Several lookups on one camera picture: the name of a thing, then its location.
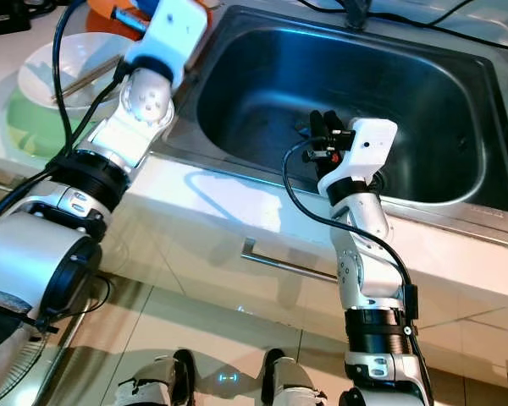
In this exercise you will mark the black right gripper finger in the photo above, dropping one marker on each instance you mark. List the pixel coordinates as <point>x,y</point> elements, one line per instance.
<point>316,127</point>
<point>332,123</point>

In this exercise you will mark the white bowl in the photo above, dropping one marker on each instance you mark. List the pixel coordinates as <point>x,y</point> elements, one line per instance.
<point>42,72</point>

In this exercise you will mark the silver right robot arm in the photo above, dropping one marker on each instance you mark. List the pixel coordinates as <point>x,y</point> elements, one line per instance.
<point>360,271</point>

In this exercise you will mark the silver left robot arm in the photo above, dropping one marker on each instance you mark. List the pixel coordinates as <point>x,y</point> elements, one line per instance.
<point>34,254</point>

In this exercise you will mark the stainless steel kitchen sink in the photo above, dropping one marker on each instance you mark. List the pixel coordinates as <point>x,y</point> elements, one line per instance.
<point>271,93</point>

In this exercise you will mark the cream kitchen base cabinet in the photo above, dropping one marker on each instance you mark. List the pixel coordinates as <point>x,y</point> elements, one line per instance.
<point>203,271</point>

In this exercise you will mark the orange bowl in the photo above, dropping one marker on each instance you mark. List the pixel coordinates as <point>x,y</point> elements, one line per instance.
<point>102,17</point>

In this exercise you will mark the wooden chopstick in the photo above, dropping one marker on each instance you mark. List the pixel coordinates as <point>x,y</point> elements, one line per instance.
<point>89,76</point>
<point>93,85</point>

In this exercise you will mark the dark metal faucet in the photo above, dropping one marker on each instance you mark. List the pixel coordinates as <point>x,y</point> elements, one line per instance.
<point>357,13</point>

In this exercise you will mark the black power strip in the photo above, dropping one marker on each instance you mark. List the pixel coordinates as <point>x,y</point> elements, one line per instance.
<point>4,17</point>

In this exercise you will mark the green plate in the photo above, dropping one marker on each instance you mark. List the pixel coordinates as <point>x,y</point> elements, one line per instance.
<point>30,127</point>

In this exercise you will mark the silver black right robot foot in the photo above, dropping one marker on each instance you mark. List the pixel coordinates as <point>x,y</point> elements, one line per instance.
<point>292,385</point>

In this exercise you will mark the black floor fan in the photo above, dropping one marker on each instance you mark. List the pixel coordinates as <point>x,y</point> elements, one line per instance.
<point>25,381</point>

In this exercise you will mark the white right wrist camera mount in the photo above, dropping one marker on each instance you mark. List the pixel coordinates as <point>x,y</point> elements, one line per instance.
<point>368,145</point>

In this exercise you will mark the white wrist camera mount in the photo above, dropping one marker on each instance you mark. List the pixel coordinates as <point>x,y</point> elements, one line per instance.
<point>368,145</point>
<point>173,34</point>

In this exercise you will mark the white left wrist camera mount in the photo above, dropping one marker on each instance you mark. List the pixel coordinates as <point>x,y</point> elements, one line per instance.
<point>173,34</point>

